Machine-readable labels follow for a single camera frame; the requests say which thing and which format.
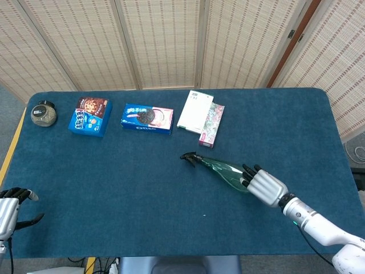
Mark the yellow floor tape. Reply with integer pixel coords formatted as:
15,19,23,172
0,107,28,188

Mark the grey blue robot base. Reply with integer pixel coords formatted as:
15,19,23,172
117,255,242,274

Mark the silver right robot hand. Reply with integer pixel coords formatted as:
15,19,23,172
239,163,289,208

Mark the woven folding screen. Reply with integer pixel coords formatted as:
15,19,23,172
272,0,365,142
0,0,310,103

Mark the blue chocolate chip cookie box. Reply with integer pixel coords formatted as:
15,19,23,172
67,96,113,138

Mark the green transparent spray bottle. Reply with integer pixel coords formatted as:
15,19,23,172
180,151,252,194

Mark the white coiled cable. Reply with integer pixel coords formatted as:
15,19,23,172
344,139,365,165

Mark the pink floral box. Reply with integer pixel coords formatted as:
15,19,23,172
198,102,225,149

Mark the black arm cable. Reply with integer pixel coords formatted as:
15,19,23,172
7,238,15,274
296,224,334,268

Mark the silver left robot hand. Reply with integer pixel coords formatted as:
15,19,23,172
0,187,45,241

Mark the brown wooden post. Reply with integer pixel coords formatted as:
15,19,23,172
266,0,323,88

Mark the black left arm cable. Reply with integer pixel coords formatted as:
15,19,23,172
7,238,15,274

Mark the blue Oreo cookie box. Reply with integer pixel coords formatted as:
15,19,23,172
120,103,175,136

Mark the blue table cloth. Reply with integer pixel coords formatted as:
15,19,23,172
0,87,359,259

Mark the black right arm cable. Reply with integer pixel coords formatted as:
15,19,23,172
296,224,334,268

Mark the dark round object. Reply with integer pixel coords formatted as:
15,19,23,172
30,100,58,127

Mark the white box with green stripe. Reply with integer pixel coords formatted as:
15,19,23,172
176,90,214,135

